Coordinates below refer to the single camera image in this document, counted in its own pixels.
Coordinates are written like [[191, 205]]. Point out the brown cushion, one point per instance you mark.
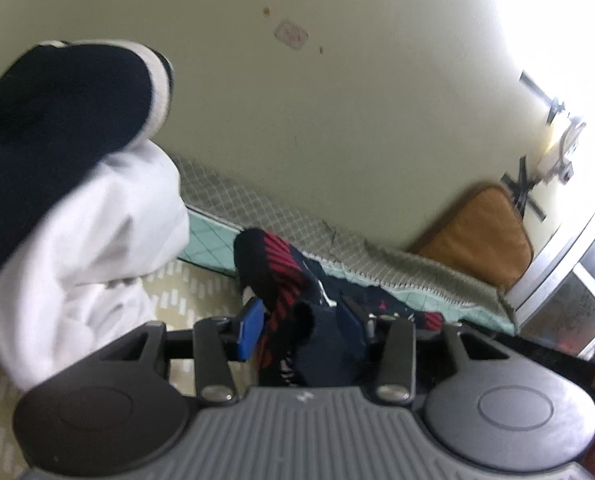
[[477, 240]]

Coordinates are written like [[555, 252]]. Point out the navy deer print sweater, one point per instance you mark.
[[322, 350]]

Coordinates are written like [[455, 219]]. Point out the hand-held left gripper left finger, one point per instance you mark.
[[250, 330]]

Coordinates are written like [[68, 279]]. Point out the small wall label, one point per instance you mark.
[[291, 35]]

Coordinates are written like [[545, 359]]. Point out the black tape cross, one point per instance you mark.
[[545, 95], [522, 187]]

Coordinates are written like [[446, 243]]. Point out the navy knit garment white stripe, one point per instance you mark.
[[52, 125]]

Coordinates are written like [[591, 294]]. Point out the silver window frame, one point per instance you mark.
[[552, 270]]

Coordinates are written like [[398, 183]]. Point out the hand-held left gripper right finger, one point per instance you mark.
[[351, 322]]

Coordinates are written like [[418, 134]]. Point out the white wall fixture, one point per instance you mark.
[[562, 152]]

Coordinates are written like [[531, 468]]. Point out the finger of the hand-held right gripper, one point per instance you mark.
[[542, 355]]

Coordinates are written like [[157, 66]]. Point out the beige chevron table cloth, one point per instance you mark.
[[192, 285]]

